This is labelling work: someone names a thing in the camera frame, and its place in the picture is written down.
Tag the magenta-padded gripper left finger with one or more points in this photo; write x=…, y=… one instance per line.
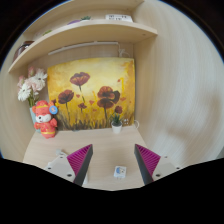
x=80, y=160

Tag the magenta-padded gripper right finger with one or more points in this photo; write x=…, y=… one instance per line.
x=146, y=160

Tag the small white charger block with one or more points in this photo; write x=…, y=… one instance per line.
x=120, y=171

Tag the white power plug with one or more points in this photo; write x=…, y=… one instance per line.
x=61, y=153

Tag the small plant in white pot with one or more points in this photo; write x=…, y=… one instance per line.
x=116, y=128

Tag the red plush mouse toy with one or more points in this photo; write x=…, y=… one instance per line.
x=46, y=123

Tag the pale blue vase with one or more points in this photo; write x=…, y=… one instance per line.
x=32, y=116

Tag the yellow poppy flower painting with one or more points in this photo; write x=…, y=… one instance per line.
x=96, y=76

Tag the pink and white flower bouquet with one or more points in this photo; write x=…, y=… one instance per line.
x=33, y=83

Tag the white light bar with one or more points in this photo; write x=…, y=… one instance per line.
x=83, y=46

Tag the wooden shelf with items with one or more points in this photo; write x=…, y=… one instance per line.
x=90, y=31

